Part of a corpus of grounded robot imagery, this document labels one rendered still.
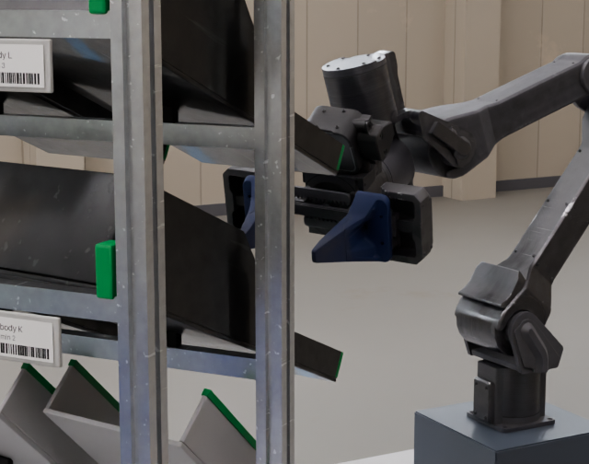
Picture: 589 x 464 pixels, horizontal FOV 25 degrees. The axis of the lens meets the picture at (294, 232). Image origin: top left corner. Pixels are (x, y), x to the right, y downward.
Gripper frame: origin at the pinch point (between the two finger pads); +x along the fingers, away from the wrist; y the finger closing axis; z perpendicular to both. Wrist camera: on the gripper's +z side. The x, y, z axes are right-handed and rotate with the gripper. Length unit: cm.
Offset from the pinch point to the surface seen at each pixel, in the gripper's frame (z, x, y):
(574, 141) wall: -326, -855, -255
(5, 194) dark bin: 12.6, 25.5, -6.6
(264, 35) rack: 20.7, 12.8, 6.3
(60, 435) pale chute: -9.0, 21.4, -9.2
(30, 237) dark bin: 10.8, 27.4, -3.3
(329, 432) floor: -204, -252, -143
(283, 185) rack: 11.1, 14.9, 8.1
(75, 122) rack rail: 13.8, 15.2, -8.6
